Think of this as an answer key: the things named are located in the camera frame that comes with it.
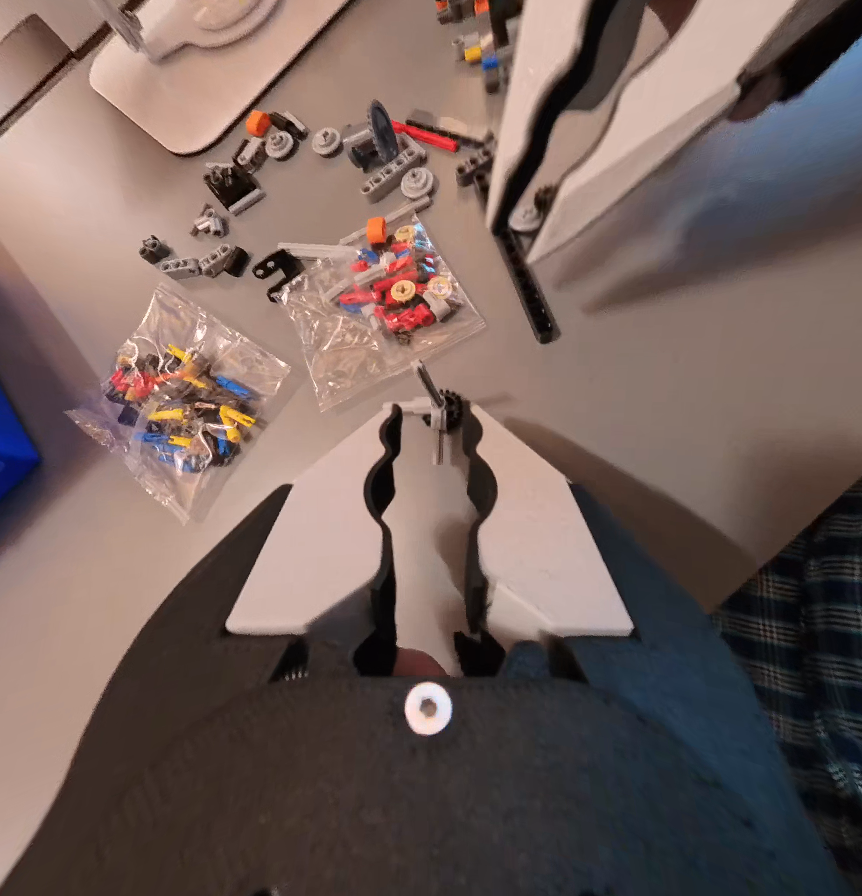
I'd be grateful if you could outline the blue storage bin with tag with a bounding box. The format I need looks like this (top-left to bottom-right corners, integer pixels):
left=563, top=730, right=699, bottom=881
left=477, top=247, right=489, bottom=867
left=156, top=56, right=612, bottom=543
left=0, top=346, right=43, bottom=522

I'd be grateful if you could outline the grey holed lego beam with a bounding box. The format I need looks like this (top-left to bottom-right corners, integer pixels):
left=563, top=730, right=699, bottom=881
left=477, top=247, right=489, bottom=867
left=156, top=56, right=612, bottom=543
left=359, top=143, right=426, bottom=205

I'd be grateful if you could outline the short grey lego beam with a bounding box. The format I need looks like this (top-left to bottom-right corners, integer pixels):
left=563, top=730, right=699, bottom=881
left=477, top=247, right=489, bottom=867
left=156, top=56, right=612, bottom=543
left=454, top=136, right=498, bottom=188

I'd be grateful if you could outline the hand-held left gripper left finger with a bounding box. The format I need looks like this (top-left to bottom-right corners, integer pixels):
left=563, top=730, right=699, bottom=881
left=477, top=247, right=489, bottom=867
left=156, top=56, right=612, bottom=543
left=225, top=402, right=404, bottom=676

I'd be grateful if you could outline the bag of yellow blue pieces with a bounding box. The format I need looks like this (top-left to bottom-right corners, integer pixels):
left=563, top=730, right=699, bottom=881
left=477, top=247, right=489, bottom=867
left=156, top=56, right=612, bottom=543
left=64, top=282, right=293, bottom=527

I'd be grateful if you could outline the white book stand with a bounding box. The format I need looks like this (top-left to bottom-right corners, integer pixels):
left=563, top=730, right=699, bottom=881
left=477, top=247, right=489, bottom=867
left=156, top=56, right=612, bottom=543
left=88, top=0, right=355, bottom=156

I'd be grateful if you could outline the dark grey lego beam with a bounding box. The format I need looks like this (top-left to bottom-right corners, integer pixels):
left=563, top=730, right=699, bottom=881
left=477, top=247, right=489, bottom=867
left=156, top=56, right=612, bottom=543
left=406, top=107, right=491, bottom=144

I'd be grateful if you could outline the lego axle assembly with gear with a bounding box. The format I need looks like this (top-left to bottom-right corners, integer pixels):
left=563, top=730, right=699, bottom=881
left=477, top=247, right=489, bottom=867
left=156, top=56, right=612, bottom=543
left=411, top=359, right=468, bottom=468

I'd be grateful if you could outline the bag of red lego pieces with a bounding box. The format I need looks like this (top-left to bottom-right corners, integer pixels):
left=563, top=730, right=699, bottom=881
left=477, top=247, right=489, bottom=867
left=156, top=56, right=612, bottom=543
left=280, top=212, right=488, bottom=414

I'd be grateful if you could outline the black lego bracket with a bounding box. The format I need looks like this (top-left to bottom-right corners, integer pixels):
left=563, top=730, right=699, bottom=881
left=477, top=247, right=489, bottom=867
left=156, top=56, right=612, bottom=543
left=252, top=248, right=307, bottom=303

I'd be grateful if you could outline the partly built lego model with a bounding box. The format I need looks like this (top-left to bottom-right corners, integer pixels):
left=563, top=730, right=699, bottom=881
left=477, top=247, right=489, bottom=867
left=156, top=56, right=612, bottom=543
left=433, top=0, right=521, bottom=97

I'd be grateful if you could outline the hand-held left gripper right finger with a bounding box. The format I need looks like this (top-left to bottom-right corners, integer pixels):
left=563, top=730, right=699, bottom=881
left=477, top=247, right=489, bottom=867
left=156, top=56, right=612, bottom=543
left=455, top=402, right=635, bottom=673

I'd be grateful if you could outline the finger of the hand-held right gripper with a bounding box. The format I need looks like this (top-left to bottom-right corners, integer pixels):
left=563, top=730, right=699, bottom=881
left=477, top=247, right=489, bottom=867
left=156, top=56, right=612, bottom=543
left=524, top=0, right=820, bottom=266
left=484, top=0, right=652, bottom=235

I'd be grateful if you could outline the black lego plate assembly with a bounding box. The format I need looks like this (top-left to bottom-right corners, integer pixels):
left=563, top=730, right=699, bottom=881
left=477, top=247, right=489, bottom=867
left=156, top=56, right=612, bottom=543
left=203, top=161, right=266, bottom=216

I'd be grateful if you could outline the dark blue lego disc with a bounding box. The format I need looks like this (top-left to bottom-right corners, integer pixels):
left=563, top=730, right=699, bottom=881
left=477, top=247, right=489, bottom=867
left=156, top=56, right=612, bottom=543
left=343, top=98, right=404, bottom=172

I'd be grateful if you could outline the red lego axle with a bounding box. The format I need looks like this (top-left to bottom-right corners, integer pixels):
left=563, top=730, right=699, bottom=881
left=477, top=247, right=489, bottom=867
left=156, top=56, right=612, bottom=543
left=391, top=119, right=461, bottom=154

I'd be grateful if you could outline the blue plaid shirt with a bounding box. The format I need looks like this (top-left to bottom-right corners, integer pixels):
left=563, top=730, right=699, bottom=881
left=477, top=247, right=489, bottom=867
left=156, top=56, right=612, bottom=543
left=711, top=465, right=862, bottom=896

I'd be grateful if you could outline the long black lego beam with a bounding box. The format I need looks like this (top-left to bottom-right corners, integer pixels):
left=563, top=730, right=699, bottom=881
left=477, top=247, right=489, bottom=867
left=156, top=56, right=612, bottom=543
left=471, top=171, right=562, bottom=345

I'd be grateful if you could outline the grey lego axle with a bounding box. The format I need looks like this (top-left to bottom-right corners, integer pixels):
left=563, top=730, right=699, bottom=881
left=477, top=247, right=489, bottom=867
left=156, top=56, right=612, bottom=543
left=277, top=241, right=358, bottom=266
left=338, top=198, right=433, bottom=247

